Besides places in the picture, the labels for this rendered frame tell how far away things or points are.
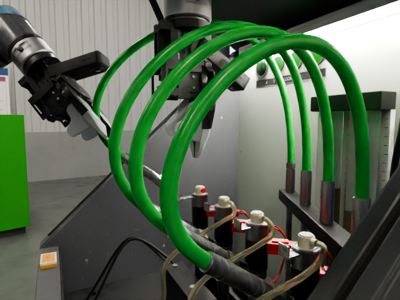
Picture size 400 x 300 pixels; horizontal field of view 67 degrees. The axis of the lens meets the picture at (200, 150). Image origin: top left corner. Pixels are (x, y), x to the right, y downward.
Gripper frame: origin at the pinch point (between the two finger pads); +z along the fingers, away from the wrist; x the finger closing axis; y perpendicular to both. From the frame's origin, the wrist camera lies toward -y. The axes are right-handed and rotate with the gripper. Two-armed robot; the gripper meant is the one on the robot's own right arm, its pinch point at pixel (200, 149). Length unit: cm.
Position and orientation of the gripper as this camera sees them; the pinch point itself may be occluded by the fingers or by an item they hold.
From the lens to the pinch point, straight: 50.7
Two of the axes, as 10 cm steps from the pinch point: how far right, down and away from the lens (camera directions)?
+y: -9.0, 0.5, -4.4
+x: 4.4, 0.9, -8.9
